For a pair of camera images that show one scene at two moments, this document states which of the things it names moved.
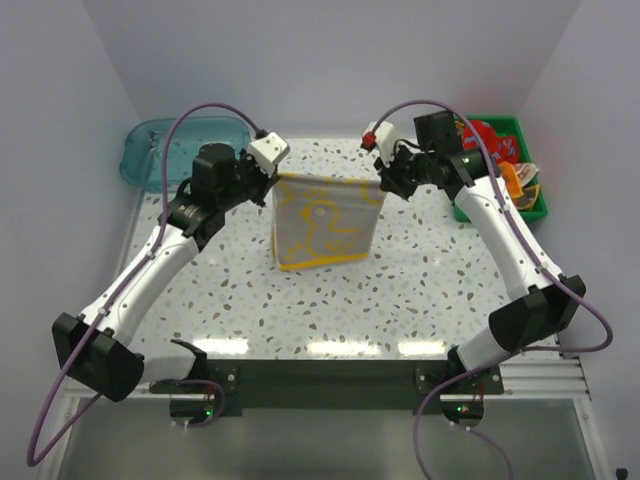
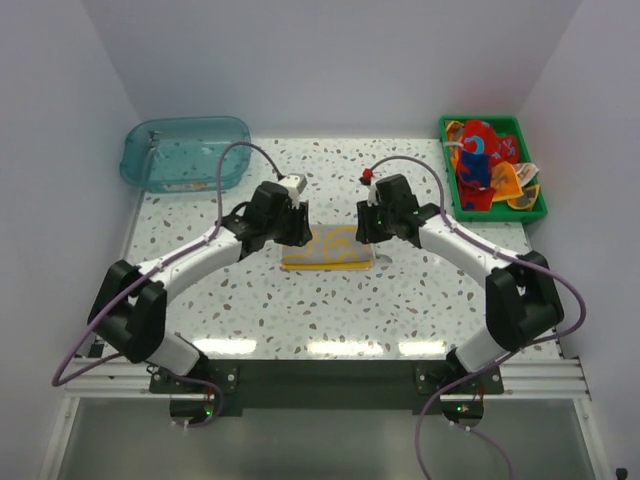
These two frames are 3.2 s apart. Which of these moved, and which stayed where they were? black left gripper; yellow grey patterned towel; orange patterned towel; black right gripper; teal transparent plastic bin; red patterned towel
Moved: yellow grey patterned towel; black left gripper; black right gripper
Stayed: red patterned towel; teal transparent plastic bin; orange patterned towel
